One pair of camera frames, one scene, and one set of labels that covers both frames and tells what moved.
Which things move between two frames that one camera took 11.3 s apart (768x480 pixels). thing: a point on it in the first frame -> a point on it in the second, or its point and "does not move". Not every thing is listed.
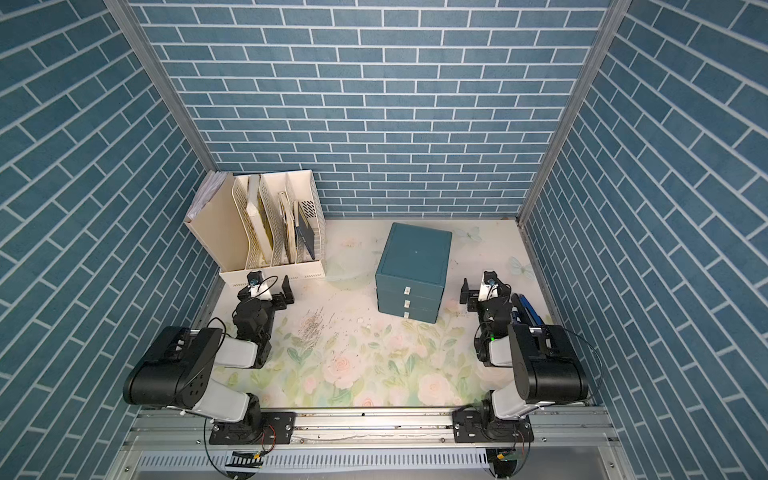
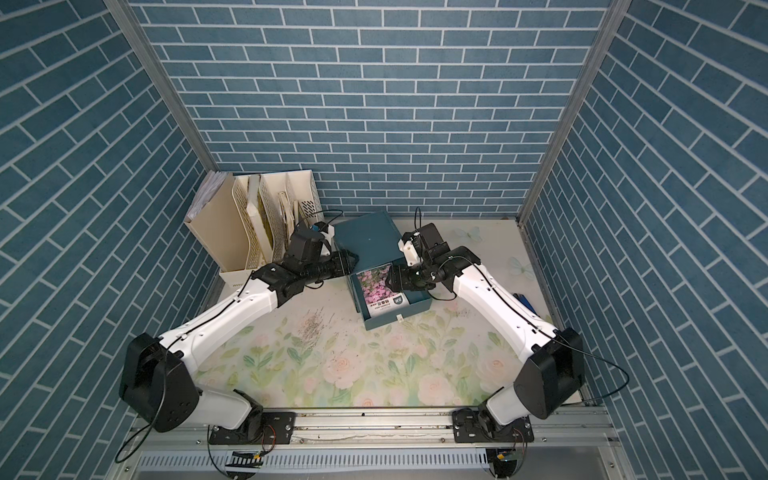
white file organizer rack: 282,226 does not move
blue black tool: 533,319 does not move
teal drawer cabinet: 413,268 -> 373,239
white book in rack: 257,222 does not move
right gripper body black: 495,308 -> 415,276
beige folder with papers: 214,220 does not move
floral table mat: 330,349 does not move
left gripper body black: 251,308 -> 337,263
